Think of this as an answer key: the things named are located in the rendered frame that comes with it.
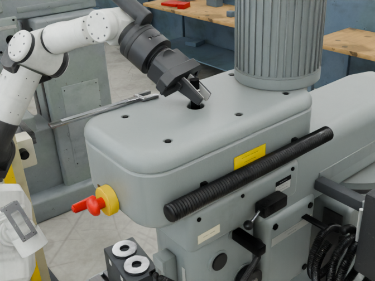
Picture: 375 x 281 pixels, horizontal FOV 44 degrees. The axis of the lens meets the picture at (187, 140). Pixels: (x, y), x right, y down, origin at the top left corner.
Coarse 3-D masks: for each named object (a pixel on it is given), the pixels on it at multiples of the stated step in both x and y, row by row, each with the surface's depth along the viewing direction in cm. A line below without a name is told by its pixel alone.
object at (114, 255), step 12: (132, 240) 174; (108, 252) 168; (120, 252) 166; (132, 252) 166; (144, 252) 168; (108, 264) 170; (120, 264) 162; (132, 264) 161; (144, 264) 160; (108, 276) 176; (120, 276) 160; (132, 276) 157; (144, 276) 157
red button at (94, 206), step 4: (92, 196) 88; (88, 200) 88; (92, 200) 87; (96, 200) 89; (100, 200) 89; (88, 204) 88; (92, 204) 87; (96, 204) 87; (100, 204) 88; (104, 204) 89; (88, 208) 88; (92, 208) 87; (96, 208) 87; (100, 208) 89; (92, 212) 88; (96, 212) 87
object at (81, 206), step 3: (87, 198) 100; (96, 198) 100; (81, 201) 99; (84, 201) 99; (75, 204) 98; (78, 204) 98; (81, 204) 98; (84, 204) 99; (72, 207) 98; (75, 207) 98; (78, 207) 98; (81, 207) 98; (84, 207) 99; (72, 210) 99; (75, 210) 98; (78, 210) 98; (81, 210) 99; (75, 213) 98
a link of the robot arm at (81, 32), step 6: (78, 18) 104; (84, 18) 103; (78, 24) 103; (84, 24) 103; (78, 30) 102; (84, 30) 103; (78, 36) 103; (84, 36) 103; (90, 36) 104; (84, 42) 104; (90, 42) 104; (96, 42) 106; (102, 42) 107
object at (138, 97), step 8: (136, 96) 101; (152, 96) 101; (112, 104) 97; (120, 104) 97; (128, 104) 99; (88, 112) 94; (96, 112) 94; (56, 120) 91; (64, 120) 91; (72, 120) 92
